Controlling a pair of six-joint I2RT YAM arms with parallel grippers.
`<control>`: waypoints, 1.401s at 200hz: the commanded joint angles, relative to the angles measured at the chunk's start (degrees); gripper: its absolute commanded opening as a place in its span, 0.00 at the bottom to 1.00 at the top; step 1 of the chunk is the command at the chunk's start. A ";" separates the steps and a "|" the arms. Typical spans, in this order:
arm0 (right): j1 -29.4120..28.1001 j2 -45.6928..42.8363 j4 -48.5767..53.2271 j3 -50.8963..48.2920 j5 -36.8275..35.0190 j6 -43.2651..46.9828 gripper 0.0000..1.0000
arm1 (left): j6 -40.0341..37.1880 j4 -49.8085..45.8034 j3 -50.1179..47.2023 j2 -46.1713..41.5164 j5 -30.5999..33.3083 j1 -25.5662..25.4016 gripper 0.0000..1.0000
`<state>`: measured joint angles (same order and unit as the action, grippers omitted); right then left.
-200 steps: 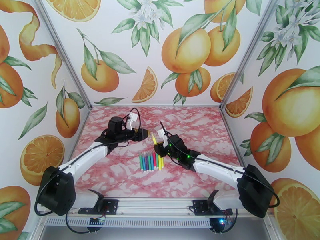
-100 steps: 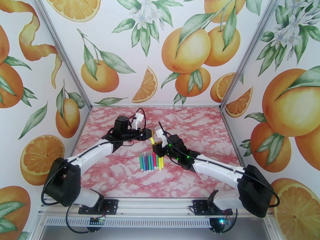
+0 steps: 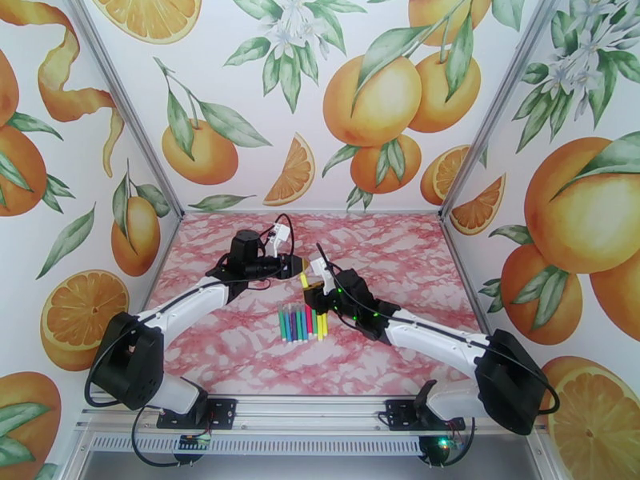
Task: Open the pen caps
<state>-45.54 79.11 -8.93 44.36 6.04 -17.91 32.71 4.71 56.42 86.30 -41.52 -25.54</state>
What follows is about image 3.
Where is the black left base cable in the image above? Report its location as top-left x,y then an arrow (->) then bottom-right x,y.
130,404 -> 211,469

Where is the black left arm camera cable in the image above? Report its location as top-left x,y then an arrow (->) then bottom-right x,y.
83,212 -> 297,410

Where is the black round hub with LED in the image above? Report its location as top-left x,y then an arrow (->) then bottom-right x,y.
418,433 -> 463,467

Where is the black right base cable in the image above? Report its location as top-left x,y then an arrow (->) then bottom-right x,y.
450,415 -> 476,467

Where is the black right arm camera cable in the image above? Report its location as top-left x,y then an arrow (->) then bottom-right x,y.
315,242 -> 561,417

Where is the perforated metal vent strip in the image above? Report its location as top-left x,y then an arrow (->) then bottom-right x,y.
90,435 -> 423,457

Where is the black base cable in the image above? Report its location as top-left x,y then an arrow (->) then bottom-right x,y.
130,404 -> 211,469
450,415 -> 476,467

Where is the small circuit board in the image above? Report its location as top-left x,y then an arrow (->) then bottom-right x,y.
173,433 -> 211,450

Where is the aluminium corner post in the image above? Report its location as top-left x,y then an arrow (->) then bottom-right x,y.
62,0 -> 185,217
438,0 -> 563,217

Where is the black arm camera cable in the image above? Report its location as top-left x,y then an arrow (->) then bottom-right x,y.
315,242 -> 561,417
83,212 -> 297,410

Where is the aluminium side rail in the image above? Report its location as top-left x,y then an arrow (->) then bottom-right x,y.
442,215 -> 494,334

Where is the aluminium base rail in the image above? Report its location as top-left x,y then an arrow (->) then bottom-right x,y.
74,393 -> 549,434

